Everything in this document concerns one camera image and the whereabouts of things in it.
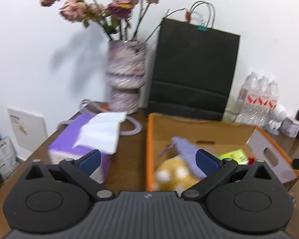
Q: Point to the right water bottle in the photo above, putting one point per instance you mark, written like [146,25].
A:
[273,101]

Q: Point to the orange cardboard box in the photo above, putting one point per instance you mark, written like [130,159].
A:
[216,137]

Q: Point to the white booklet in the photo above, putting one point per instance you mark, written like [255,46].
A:
[29,128]

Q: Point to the teal binder clip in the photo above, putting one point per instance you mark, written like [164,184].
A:
[202,28]

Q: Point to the green tissue packet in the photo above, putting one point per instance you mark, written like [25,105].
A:
[238,155]

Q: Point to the water bottle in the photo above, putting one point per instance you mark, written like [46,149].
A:
[262,102]
[247,99]
[273,101]

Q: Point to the left water bottle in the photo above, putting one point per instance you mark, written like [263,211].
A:
[247,99]

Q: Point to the dried pink roses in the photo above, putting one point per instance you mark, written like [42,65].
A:
[121,17]

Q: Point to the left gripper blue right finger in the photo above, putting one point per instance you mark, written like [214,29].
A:
[213,167]

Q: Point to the purple knitted pouch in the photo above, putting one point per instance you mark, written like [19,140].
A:
[187,151]

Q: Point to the purple tissue pack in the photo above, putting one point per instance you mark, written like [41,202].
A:
[86,133]

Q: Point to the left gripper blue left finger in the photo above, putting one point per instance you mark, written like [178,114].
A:
[87,163]

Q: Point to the white robot figurine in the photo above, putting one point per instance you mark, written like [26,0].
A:
[276,117]

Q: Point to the black paper bag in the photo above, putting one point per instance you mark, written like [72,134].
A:
[193,70]

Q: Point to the purple ceramic vase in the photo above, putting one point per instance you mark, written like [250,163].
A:
[125,74]

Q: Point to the yellow plush toy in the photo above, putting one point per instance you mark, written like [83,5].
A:
[174,175]

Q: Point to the small tin box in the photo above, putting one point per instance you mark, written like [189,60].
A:
[290,127]

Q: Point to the middle water bottle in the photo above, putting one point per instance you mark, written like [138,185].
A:
[262,102]

